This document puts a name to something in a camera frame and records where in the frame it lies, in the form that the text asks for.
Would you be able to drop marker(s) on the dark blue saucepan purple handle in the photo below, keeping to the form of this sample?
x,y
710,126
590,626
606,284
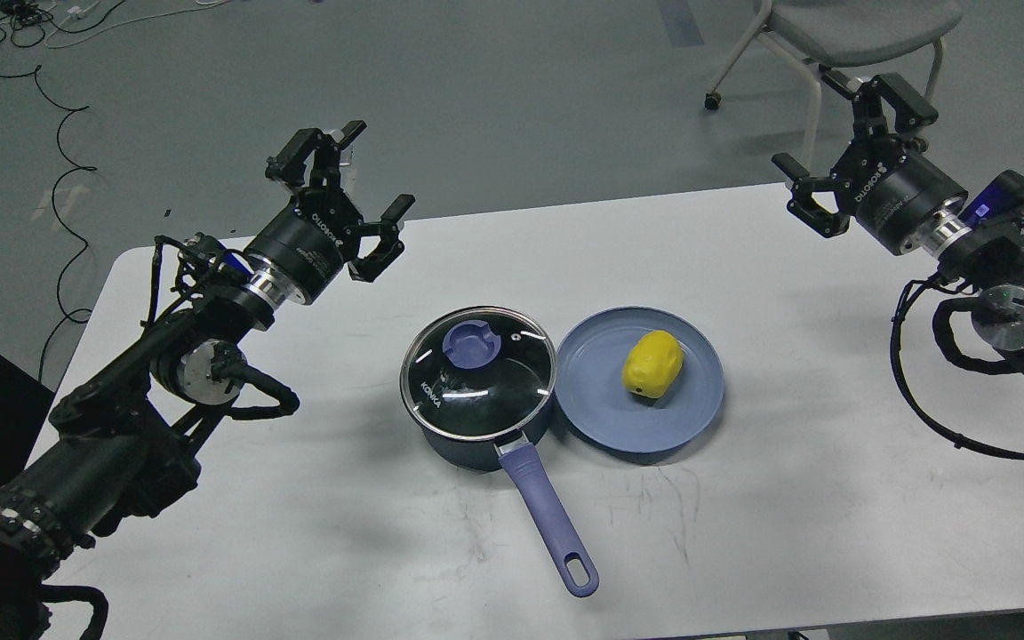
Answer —
x,y
516,454

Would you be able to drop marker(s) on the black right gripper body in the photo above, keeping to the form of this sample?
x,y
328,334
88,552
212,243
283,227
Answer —
x,y
892,190

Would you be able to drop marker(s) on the glass pot lid purple knob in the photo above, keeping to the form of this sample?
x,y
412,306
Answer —
x,y
478,373

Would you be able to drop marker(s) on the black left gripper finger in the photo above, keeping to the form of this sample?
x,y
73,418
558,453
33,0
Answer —
x,y
390,245
309,164

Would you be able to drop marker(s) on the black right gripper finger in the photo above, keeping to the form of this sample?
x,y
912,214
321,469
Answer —
x,y
803,188
884,107

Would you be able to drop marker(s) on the grey office chair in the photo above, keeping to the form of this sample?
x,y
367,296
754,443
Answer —
x,y
828,35

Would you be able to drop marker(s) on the blue round plate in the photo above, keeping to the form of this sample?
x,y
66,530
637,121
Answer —
x,y
601,409

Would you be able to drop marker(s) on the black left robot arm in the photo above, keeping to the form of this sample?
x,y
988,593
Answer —
x,y
128,436

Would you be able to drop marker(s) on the yellow potato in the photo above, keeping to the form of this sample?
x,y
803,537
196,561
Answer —
x,y
653,365

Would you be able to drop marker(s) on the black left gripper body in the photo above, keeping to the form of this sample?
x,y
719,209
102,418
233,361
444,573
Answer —
x,y
308,243

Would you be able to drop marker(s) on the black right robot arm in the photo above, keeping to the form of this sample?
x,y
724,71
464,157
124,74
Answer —
x,y
979,324

